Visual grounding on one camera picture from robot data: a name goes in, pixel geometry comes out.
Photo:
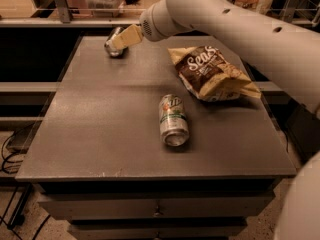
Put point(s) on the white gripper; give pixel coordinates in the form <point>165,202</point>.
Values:
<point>150,26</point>

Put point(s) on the green soda can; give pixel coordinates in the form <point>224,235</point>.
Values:
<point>109,47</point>

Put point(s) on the white 7up can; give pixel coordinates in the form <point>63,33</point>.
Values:
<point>173,124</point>

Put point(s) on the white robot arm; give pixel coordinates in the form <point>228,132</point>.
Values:
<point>286,54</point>

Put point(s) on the clear plastic container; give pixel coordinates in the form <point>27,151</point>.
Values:
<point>105,8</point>

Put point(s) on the brown chip bag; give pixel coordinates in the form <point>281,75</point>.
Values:
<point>209,76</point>

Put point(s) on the grey drawer cabinet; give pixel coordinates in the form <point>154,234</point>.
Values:
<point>101,132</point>

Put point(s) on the upper drawer front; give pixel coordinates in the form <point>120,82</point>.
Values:
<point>118,206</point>

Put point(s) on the drawer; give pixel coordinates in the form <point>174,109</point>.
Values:
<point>158,229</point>
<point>118,206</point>

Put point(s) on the lower drawer front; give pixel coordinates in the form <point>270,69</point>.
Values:
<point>158,229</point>

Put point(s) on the grey shelf rail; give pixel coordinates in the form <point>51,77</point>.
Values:
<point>56,23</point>

